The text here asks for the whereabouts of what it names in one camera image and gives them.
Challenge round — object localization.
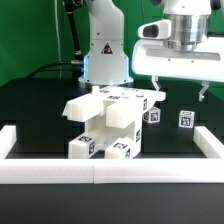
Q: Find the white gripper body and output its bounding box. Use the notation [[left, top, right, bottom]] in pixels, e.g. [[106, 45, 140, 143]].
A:
[[132, 37, 224, 82]]

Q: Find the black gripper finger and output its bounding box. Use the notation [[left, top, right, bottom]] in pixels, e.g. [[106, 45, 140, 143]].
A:
[[151, 76, 161, 91], [198, 81, 210, 102]]

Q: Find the white tagged cube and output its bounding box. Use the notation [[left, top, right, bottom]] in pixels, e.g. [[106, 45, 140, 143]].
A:
[[178, 110, 195, 128], [143, 107, 161, 123]]

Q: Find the white chair backrest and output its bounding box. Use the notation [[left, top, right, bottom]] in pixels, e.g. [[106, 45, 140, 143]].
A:
[[63, 86, 166, 129]]

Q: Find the white chair seat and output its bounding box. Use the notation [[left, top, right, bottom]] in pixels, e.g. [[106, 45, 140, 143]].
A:
[[85, 112, 142, 154]]

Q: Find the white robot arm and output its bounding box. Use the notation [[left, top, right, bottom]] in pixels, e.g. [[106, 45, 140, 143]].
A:
[[79, 0, 224, 90]]

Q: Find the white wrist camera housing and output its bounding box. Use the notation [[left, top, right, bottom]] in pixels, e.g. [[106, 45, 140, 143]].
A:
[[137, 19, 171, 40]]

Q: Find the black cable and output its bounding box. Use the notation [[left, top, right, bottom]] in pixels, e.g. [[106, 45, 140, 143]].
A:
[[26, 0, 84, 80]]

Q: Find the white U-shaped frame wall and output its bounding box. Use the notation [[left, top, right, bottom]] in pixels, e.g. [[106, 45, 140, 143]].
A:
[[0, 125, 224, 184]]

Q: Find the white cable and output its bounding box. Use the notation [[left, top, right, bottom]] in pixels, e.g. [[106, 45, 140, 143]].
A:
[[53, 0, 63, 79]]

